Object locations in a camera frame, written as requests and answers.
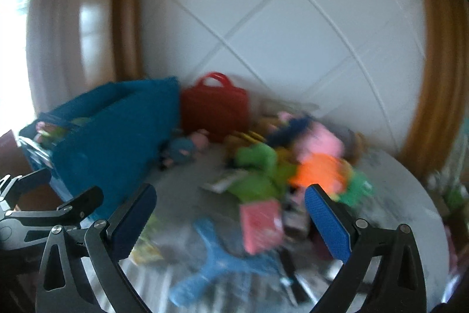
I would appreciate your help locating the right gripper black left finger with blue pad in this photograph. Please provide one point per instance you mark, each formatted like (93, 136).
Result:
(62, 281)

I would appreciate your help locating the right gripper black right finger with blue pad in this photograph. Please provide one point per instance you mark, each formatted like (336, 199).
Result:
(398, 285)

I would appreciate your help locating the light blue plastic shoehorn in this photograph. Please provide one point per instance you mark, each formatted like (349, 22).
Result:
(218, 263)

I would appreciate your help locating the green frog plush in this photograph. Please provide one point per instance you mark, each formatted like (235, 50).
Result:
(357, 189)

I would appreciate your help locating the pink pig plush orange dress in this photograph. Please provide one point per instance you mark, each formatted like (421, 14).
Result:
(319, 156)

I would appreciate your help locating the pink tissue pack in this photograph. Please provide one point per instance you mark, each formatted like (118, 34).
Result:
(262, 226)

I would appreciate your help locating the blue plastic storage crate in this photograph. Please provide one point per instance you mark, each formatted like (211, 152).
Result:
(113, 137)

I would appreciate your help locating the light green plush toy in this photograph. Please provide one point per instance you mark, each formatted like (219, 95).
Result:
(266, 174)

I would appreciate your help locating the small pig plush blue shirt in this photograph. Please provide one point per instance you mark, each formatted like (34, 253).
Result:
(183, 149)

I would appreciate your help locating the white green booklet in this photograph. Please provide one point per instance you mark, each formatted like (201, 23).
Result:
(223, 181)

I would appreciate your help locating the dark blue fuzzy plush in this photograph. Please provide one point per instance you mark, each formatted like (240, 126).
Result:
(286, 134)

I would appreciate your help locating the red toy handbag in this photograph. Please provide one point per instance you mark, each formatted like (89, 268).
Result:
(215, 104)

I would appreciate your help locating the wooden door frame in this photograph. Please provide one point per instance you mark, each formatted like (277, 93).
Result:
(444, 92)

